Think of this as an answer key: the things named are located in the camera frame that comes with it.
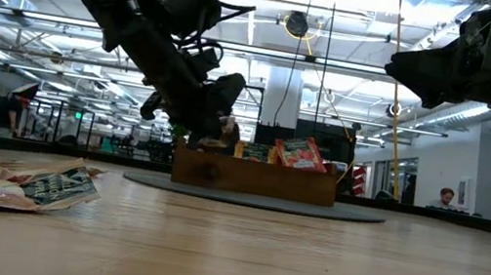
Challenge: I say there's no black monitor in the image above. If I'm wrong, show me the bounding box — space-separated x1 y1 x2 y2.
290 118 359 165

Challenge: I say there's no orange tea packet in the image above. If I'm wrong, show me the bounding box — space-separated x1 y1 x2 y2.
232 139 278 166

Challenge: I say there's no red white striped post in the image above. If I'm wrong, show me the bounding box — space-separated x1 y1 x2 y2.
348 164 369 199

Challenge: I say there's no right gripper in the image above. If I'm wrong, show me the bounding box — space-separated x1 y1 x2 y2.
379 0 491 119

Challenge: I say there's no silver air duct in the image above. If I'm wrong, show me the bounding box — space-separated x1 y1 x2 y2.
425 95 491 136

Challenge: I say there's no red tea packet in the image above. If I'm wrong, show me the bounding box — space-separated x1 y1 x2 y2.
272 131 333 175

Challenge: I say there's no yellow hanging cable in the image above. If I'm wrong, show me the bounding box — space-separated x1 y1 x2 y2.
364 0 430 201

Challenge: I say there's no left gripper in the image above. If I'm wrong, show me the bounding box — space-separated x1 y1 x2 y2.
135 58 252 157

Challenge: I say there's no wooden three-compartment box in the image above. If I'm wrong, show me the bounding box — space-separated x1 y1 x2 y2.
168 138 341 209

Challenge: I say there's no black ceiling cable reel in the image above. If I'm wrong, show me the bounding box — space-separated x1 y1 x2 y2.
282 9 312 41

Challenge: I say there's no round grey woven placemat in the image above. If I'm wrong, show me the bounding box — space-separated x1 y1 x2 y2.
121 168 389 228

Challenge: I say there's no person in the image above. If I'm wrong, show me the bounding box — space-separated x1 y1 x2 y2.
426 183 461 214

